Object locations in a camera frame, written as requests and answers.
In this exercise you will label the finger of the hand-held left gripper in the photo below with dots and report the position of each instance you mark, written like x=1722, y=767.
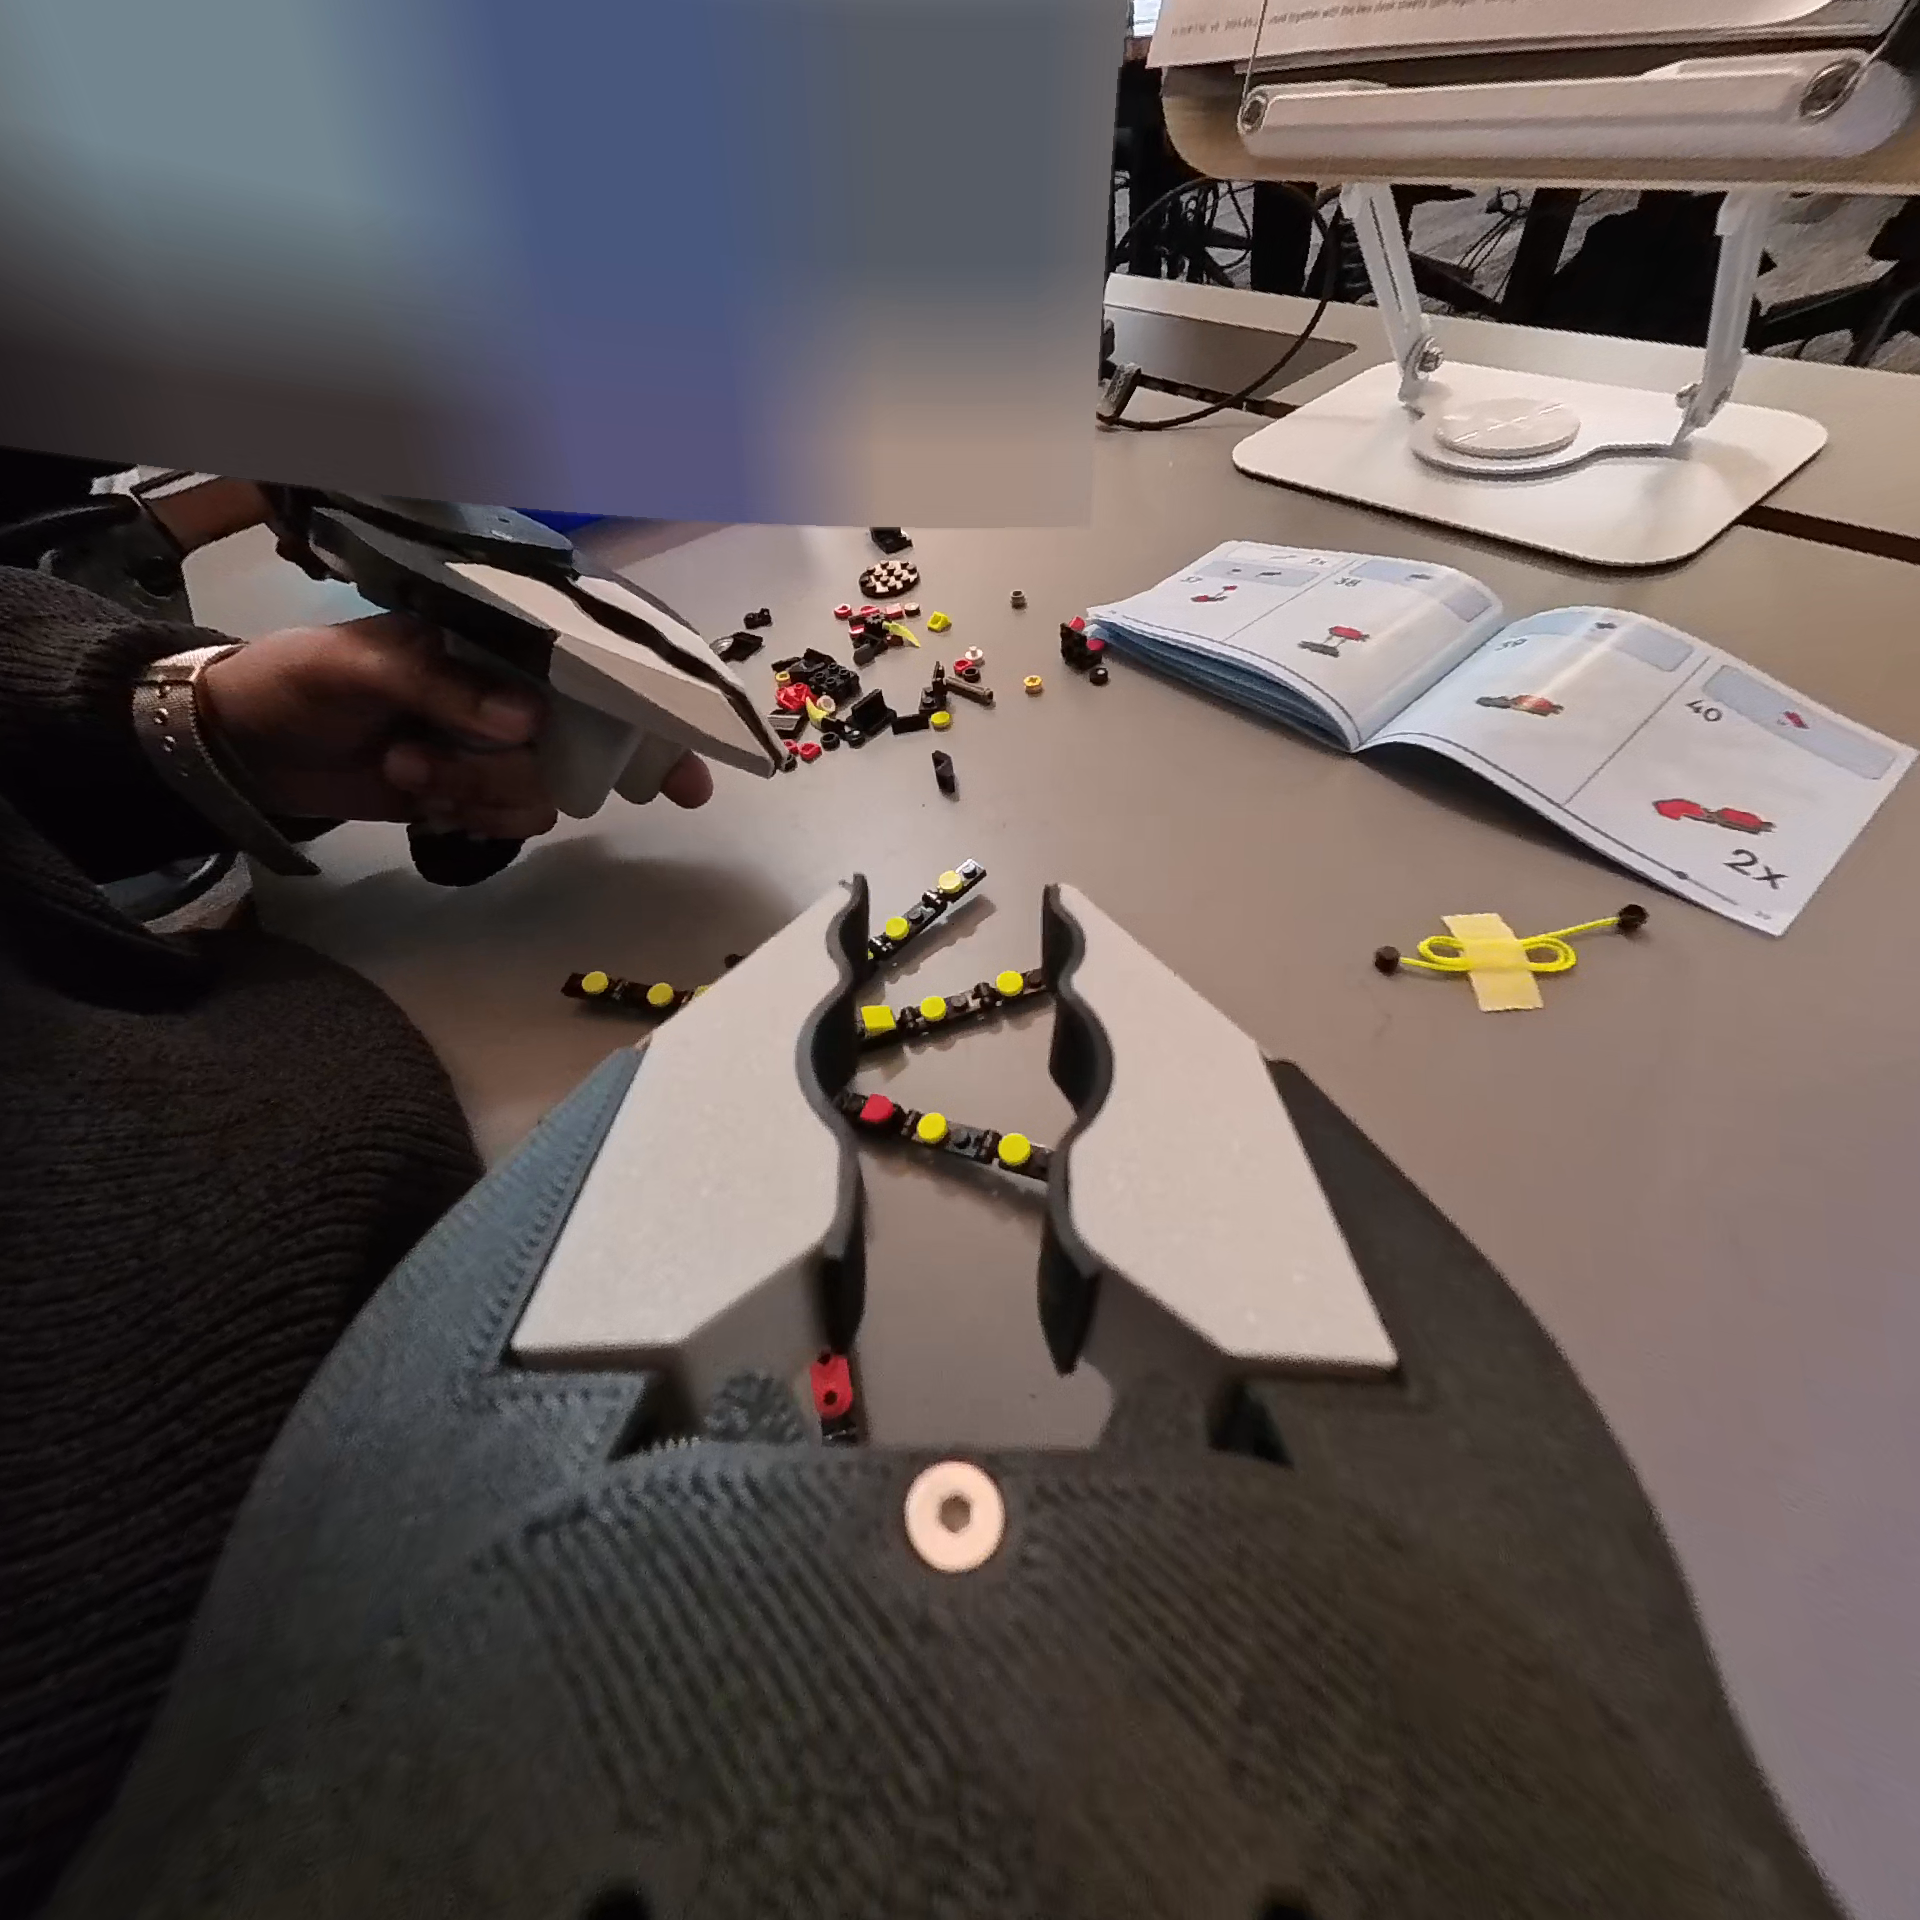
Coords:
x=629, y=678
x=666, y=617

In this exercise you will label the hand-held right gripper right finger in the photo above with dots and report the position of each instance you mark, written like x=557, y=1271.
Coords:
x=1216, y=1199

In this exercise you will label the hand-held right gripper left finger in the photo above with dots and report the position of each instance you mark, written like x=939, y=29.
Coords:
x=708, y=1186

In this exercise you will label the pile of lego pieces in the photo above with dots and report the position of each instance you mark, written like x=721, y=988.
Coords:
x=855, y=688

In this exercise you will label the black yellow lego spider model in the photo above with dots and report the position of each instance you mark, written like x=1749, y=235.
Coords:
x=929, y=1123

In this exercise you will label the light blue instruction booklet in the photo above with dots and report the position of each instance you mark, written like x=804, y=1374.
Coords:
x=1499, y=720

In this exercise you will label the person's left forearm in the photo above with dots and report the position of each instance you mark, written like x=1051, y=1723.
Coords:
x=75, y=707

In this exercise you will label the person's left hand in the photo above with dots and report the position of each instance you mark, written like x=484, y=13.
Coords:
x=330, y=720

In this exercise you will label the studded wristband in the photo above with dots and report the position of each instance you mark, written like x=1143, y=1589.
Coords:
x=179, y=733

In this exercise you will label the yellow tape piece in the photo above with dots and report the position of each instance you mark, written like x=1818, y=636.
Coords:
x=1492, y=988

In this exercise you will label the white desk stand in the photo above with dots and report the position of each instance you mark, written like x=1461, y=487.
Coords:
x=1548, y=480

